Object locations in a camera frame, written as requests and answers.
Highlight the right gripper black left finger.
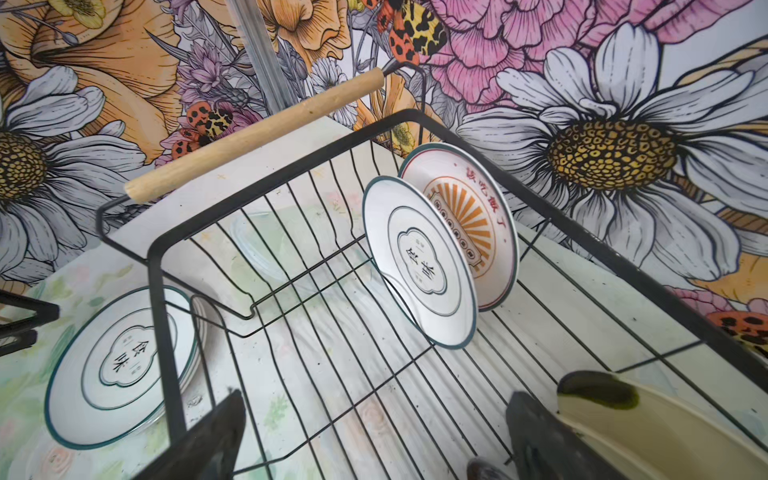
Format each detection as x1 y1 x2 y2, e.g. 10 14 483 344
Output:
135 390 246 480

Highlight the aluminium corner post left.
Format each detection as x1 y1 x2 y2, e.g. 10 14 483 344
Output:
227 0 296 114

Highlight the white plate orange pattern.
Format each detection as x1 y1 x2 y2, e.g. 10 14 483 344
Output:
398 142 520 311

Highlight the black wire dish rack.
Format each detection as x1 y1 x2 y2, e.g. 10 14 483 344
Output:
95 59 768 480

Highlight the white plate line pattern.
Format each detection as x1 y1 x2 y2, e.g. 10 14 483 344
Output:
43 286 208 451

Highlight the cream small plate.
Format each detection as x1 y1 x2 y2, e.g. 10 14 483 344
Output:
557 371 767 479

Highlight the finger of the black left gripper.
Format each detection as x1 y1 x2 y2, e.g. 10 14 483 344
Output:
1 290 60 336
0 329 37 357

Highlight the white plate grey pattern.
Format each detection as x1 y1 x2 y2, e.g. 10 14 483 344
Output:
362 176 479 349

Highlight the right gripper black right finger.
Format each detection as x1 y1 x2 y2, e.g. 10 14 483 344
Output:
505 391 624 479

